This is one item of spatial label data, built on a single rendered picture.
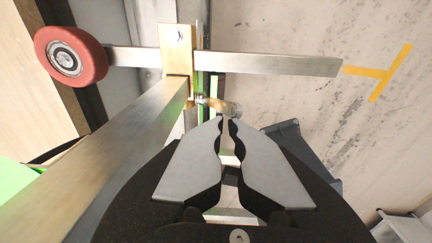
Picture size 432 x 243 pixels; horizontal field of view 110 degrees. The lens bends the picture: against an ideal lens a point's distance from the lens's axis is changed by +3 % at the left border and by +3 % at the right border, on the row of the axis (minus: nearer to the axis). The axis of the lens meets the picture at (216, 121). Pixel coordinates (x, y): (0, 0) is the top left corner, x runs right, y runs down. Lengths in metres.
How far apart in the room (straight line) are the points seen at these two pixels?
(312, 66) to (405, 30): 1.31
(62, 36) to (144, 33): 0.29
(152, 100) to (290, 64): 0.22
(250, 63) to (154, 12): 0.35
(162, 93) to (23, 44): 0.22
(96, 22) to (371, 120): 1.81
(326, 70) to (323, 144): 1.42
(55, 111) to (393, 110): 1.93
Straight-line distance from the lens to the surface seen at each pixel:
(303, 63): 0.30
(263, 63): 0.28
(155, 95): 0.19
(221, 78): 0.44
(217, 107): 0.17
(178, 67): 0.27
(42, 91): 0.37
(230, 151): 0.42
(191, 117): 0.49
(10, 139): 0.49
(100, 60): 0.29
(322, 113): 1.51
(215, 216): 0.60
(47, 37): 0.31
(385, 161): 2.24
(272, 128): 1.38
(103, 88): 0.45
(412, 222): 3.08
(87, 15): 0.45
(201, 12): 0.43
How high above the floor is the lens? 1.12
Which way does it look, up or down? 60 degrees down
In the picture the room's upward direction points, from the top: 177 degrees counter-clockwise
